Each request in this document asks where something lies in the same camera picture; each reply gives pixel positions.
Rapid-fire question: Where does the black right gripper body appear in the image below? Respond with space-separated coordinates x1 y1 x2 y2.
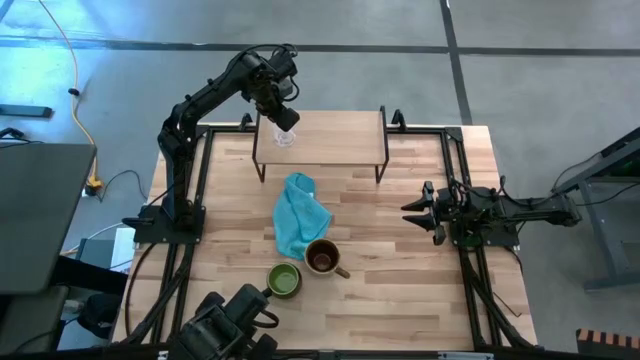
433 182 484 239

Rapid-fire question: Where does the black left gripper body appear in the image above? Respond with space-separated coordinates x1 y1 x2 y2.
254 74 296 121

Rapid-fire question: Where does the clear glass mug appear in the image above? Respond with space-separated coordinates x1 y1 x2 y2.
271 124 297 149

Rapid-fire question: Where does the brown teal glazed mug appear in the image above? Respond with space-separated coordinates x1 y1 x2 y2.
303 238 352 280

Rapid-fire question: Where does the black mug green inside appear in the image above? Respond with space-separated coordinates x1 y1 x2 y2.
266 261 304 300

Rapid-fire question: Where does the blue microfibre cloth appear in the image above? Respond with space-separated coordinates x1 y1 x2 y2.
272 172 334 261

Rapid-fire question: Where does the grey metal stand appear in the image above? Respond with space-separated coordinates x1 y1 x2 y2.
552 127 640 291

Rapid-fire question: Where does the white box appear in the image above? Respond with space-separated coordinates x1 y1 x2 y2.
112 227 137 274

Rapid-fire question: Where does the black bulky equipment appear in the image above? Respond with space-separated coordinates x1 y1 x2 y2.
179 283 280 360

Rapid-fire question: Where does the flat black floor bar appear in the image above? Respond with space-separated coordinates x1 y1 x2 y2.
0 103 54 120

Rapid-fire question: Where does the dark grey desk top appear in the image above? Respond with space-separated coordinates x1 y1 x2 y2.
0 142 97 295

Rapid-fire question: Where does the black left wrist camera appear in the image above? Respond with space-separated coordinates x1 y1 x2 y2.
273 104 302 133

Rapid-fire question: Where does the wooden shelf black metal frame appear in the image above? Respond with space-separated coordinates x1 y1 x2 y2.
252 105 390 185

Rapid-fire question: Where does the black aluminium rig frame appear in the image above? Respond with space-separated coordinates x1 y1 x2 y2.
119 112 540 351

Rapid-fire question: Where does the black floor cable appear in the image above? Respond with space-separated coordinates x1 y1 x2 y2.
95 168 150 202

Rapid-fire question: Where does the yellow floor cable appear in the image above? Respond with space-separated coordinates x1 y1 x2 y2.
37 0 105 195

